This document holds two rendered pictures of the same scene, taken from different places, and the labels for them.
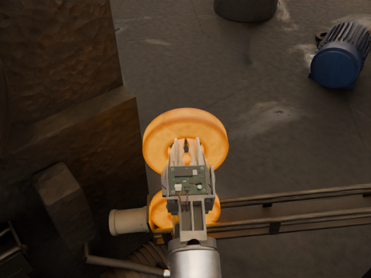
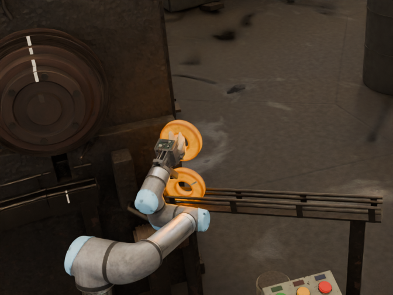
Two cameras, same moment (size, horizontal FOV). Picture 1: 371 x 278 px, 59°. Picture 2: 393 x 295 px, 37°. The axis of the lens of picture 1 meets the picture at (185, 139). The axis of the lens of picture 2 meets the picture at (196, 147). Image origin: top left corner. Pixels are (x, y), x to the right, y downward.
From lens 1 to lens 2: 164 cm
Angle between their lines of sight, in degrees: 25
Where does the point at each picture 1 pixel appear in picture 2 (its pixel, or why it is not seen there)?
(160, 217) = (169, 187)
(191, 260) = (154, 169)
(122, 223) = not seen: hidden behind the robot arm
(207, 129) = (187, 130)
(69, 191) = (126, 159)
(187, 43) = (312, 110)
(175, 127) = (173, 127)
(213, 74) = (323, 145)
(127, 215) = not seen: hidden behind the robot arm
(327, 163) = not seen: outside the picture
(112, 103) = (161, 122)
